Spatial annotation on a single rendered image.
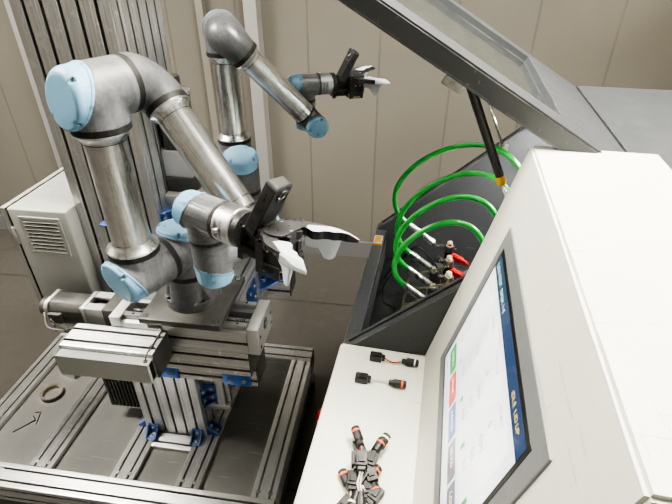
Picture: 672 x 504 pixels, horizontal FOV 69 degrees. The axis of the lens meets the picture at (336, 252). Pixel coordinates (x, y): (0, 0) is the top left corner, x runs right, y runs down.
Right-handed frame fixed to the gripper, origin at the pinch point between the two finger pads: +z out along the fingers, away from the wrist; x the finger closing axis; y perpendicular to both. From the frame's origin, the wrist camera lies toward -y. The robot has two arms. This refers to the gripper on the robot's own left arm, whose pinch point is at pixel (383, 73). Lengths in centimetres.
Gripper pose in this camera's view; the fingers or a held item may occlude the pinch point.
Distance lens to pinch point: 191.2
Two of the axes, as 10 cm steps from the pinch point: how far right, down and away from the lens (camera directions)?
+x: 3.0, 6.3, -7.2
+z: 9.5, -1.6, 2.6
